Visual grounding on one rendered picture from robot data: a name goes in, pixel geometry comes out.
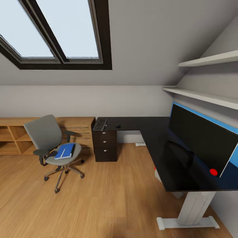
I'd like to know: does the swivel chair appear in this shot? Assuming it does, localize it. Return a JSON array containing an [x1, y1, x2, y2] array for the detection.
[[24, 114, 84, 193]]

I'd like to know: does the keyboard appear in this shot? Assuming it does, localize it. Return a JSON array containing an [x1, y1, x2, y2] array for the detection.
[[93, 119, 107, 131]]

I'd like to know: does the folder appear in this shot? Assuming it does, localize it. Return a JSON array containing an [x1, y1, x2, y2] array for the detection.
[[55, 143, 75, 160]]

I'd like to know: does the monitor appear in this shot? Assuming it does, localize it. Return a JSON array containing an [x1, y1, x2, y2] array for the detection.
[[167, 104, 238, 178]]

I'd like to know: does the desktop computer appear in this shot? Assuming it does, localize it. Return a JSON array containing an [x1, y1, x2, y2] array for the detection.
[[154, 169, 185, 199]]

